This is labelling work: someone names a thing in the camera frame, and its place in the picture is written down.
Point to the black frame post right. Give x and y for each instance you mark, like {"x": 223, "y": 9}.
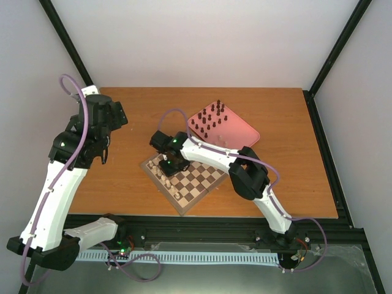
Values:
{"x": 347, "y": 31}

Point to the black frame post left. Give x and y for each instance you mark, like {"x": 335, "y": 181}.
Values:
{"x": 66, "y": 40}

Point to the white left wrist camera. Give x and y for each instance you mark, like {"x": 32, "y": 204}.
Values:
{"x": 90, "y": 90}

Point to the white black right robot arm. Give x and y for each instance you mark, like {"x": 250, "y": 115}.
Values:
{"x": 249, "y": 176}

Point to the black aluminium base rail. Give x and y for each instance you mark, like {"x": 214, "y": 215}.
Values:
{"x": 250, "y": 231}

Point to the light blue cable duct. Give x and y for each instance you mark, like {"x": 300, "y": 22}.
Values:
{"x": 200, "y": 258}

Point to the wooden chessboard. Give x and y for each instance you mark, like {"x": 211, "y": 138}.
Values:
{"x": 192, "y": 185}

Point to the pink plastic tray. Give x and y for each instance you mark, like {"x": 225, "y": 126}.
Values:
{"x": 224, "y": 127}

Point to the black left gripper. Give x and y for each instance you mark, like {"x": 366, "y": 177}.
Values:
{"x": 120, "y": 119}

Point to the black frame post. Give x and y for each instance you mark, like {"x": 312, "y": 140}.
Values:
{"x": 66, "y": 40}
{"x": 347, "y": 31}

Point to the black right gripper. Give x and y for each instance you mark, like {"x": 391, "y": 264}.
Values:
{"x": 168, "y": 173}

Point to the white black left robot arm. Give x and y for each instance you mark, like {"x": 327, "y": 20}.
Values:
{"x": 86, "y": 137}

